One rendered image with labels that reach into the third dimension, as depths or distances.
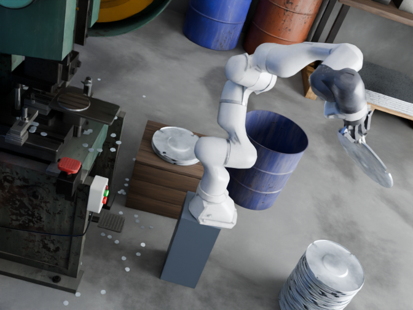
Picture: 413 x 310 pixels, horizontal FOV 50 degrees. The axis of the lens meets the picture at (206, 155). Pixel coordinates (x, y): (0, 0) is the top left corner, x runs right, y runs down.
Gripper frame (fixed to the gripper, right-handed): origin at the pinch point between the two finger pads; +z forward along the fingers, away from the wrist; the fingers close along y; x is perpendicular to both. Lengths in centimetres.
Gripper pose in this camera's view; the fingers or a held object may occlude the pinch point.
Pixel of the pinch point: (359, 139)
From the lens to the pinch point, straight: 167.7
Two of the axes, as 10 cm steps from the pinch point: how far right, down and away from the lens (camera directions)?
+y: 7.7, -6.4, -0.3
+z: 3.8, 4.3, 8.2
